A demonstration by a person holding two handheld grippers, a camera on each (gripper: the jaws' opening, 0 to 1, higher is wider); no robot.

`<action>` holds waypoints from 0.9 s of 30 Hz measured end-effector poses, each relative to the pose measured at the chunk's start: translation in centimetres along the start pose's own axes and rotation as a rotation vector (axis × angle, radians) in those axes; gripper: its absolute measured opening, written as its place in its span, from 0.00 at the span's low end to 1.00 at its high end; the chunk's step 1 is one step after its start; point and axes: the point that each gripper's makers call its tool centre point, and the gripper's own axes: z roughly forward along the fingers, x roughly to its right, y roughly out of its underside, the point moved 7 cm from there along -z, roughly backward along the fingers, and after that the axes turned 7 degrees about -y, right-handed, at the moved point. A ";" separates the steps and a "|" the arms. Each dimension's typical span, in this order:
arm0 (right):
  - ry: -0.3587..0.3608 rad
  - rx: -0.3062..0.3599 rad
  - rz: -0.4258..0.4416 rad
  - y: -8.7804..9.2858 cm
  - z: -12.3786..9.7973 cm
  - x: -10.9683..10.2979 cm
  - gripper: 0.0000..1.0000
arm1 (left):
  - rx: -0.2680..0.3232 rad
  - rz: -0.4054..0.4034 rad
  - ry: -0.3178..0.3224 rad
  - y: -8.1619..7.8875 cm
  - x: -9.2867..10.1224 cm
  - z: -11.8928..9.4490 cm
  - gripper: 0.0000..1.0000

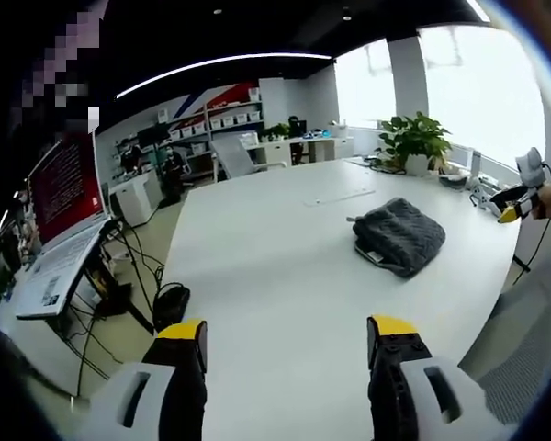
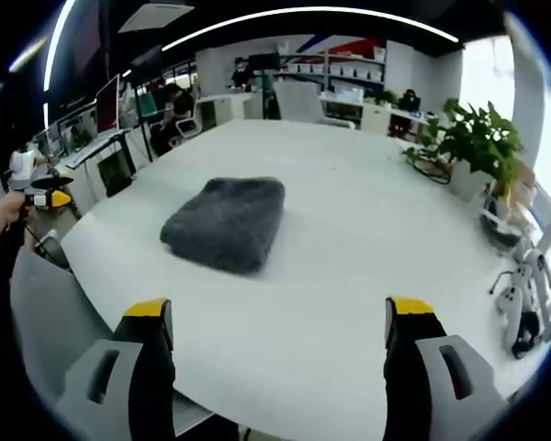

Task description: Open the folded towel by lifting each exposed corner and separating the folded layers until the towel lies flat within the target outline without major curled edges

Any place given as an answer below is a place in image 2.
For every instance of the dark grey towel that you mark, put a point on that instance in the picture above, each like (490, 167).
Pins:
(225, 225)

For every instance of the person's left hand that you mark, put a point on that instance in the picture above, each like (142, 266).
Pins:
(0, 218)

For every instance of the white standing desk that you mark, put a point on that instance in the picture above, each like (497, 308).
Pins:
(98, 147)

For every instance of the white computer monitor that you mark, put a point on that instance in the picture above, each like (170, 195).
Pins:
(108, 103)

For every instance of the grey chair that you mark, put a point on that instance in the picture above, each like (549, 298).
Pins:
(50, 317)

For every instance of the white mesh office chair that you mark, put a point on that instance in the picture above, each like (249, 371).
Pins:
(187, 127)

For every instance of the potted green plant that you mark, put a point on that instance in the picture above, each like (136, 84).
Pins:
(480, 138)

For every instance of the black bag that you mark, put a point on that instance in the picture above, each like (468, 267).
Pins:
(408, 100)

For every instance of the small green plant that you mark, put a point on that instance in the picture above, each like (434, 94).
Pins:
(385, 98)

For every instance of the white ceiling light strip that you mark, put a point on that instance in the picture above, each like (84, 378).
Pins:
(303, 20)

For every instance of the white storage shelf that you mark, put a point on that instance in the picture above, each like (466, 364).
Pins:
(333, 69)

